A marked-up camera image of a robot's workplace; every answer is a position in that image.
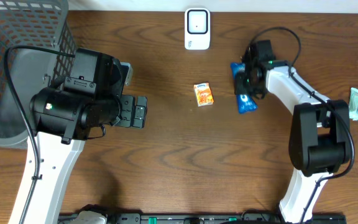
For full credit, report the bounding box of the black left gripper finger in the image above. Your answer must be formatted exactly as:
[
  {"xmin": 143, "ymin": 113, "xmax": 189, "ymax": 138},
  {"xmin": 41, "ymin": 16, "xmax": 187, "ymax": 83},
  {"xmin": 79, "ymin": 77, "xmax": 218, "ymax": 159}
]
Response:
[
  {"xmin": 116, "ymin": 95, "xmax": 135, "ymax": 128},
  {"xmin": 132, "ymin": 96, "xmax": 147, "ymax": 129}
]

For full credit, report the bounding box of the blue Oreo cookie pack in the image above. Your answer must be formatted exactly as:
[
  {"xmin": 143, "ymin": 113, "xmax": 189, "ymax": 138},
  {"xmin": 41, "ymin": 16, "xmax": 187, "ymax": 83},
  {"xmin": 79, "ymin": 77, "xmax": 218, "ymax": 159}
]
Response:
[{"xmin": 231, "ymin": 62, "xmax": 258, "ymax": 114}]

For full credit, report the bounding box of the orange tissue pack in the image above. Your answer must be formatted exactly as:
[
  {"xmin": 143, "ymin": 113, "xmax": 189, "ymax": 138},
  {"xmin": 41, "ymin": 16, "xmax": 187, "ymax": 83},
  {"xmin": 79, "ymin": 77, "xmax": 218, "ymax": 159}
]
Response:
[{"xmin": 193, "ymin": 82, "xmax": 214, "ymax": 106}]

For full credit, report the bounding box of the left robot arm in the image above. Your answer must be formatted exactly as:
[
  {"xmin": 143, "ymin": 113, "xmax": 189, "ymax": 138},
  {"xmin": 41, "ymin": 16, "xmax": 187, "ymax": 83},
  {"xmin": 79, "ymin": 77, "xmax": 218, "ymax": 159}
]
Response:
[{"xmin": 9, "ymin": 48, "xmax": 147, "ymax": 223}]

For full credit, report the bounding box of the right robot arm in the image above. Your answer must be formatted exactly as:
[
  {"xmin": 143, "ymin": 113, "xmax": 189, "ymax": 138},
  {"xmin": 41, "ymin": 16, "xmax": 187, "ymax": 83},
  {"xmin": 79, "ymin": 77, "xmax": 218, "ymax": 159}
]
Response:
[{"xmin": 234, "ymin": 40, "xmax": 355, "ymax": 223}]

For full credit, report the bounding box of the grey plastic mesh basket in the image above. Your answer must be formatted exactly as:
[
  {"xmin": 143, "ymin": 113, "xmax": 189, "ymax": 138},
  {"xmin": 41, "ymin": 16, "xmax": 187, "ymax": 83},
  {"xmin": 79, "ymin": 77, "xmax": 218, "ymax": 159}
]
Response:
[{"xmin": 0, "ymin": 0, "xmax": 77, "ymax": 149}]

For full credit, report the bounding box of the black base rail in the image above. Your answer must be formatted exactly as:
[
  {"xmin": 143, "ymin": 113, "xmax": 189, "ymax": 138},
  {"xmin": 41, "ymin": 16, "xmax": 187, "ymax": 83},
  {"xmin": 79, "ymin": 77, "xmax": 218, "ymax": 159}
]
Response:
[{"xmin": 57, "ymin": 205, "xmax": 347, "ymax": 224}]

